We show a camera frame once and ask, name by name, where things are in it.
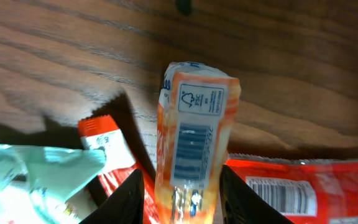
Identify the small orange tissue pack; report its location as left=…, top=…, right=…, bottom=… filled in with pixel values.
left=155, top=62, right=241, bottom=223

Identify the red snack bag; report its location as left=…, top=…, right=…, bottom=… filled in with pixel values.
left=226, top=154, right=358, bottom=223

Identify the small red Nescafe packet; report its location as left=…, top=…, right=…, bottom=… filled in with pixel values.
left=78, top=115, right=160, bottom=224

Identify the light green wet wipes pack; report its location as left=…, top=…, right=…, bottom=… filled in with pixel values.
left=0, top=144, right=106, bottom=223

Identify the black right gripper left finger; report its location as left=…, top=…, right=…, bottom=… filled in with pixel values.
left=80, top=169, right=144, bottom=224

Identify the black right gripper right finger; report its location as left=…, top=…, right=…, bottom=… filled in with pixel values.
left=219, top=165, right=293, bottom=224

